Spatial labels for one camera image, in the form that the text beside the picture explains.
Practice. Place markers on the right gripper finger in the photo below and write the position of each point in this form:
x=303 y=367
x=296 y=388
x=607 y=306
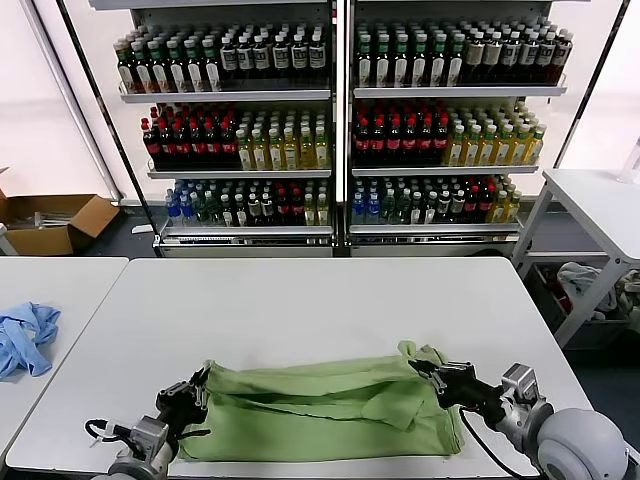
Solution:
x=455 y=366
x=429 y=378

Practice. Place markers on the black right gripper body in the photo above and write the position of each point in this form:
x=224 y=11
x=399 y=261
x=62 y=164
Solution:
x=467 y=392

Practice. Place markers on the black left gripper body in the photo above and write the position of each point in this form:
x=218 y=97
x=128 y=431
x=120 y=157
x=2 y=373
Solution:
x=180 y=412

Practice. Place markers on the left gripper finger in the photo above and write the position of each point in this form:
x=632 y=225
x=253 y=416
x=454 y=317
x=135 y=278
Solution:
x=180 y=389
x=202 y=397

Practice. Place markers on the green t-shirt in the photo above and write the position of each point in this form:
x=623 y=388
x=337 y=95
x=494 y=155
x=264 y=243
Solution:
x=310 y=400

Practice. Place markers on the red cloth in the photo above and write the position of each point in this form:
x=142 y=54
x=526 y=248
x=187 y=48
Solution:
x=559 y=300

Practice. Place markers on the dark storage crate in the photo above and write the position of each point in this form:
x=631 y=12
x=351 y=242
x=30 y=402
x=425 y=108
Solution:
x=600 y=335

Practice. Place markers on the pale grey crumpled cloth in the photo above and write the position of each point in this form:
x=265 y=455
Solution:
x=580 y=279

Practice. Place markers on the green cap white label bottle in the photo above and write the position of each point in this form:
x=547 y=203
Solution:
x=195 y=75
x=160 y=75
x=241 y=216
x=227 y=216
x=438 y=69
x=126 y=75
x=456 y=69
x=420 y=69
x=366 y=69
x=401 y=69
x=383 y=69
x=417 y=213
x=144 y=75
x=430 y=213
x=177 y=75
x=212 y=75

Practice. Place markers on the white cap dark drink bottle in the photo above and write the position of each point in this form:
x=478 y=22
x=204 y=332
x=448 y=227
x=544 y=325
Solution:
x=254 y=207
x=261 y=59
x=528 y=53
x=546 y=53
x=267 y=207
x=229 y=61
x=443 y=204
x=316 y=57
x=280 y=59
x=245 y=60
x=511 y=53
x=458 y=204
x=298 y=59
x=563 y=51

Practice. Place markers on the blue crumpled cloth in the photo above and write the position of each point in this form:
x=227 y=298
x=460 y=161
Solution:
x=25 y=340

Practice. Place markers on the yellow juice bottle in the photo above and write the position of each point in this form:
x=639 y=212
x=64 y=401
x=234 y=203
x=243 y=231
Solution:
x=498 y=209
x=260 y=155
x=291 y=154
x=473 y=151
x=245 y=155
x=307 y=154
x=323 y=215
x=521 y=149
x=505 y=150
x=456 y=151
x=536 y=148
x=310 y=215
x=276 y=155
x=323 y=153
x=489 y=150
x=513 y=208

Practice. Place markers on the red cap cola bottle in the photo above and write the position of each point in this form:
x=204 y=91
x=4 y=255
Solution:
x=213 y=148
x=183 y=148
x=282 y=207
x=379 y=144
x=486 y=202
x=151 y=148
x=394 y=144
x=296 y=207
x=229 y=147
x=198 y=148
x=167 y=148
x=472 y=203
x=410 y=144
x=426 y=143
x=441 y=142
x=362 y=144

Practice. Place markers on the green label water bottle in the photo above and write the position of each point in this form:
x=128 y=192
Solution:
x=402 y=210
x=200 y=214
x=388 y=210

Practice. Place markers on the small white scrap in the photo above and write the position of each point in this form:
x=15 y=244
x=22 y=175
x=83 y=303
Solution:
x=140 y=228

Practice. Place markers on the blue label water bottle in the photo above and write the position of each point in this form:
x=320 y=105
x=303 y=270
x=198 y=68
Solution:
x=373 y=209
x=186 y=212
x=172 y=212
x=358 y=209

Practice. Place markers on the olive grey crumpled cloth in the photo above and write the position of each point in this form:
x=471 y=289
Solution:
x=631 y=290

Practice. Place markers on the open cardboard box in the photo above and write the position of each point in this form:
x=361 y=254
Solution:
x=50 y=240

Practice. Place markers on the white side table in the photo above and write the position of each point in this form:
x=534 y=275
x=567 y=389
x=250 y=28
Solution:
x=590 y=210

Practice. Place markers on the clear plastic packaging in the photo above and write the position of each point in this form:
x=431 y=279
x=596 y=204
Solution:
x=40 y=219

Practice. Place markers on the grey drinks display rack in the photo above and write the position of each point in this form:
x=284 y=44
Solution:
x=225 y=95
x=450 y=91

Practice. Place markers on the dark bottle tan label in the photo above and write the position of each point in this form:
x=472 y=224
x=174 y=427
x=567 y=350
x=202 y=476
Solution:
x=475 y=53
x=494 y=52

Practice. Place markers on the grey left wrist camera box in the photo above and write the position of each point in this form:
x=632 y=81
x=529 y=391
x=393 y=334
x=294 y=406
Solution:
x=150 y=432

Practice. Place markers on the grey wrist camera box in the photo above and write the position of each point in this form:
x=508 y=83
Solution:
x=150 y=432
x=522 y=382

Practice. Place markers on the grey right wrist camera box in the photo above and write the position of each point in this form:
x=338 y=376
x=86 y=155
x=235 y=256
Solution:
x=522 y=382

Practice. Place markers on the black slanted frame pole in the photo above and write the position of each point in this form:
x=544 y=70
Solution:
x=592 y=85
x=144 y=216

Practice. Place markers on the white slanted frame bar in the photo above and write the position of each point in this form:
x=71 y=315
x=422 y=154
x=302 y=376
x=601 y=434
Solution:
x=75 y=100

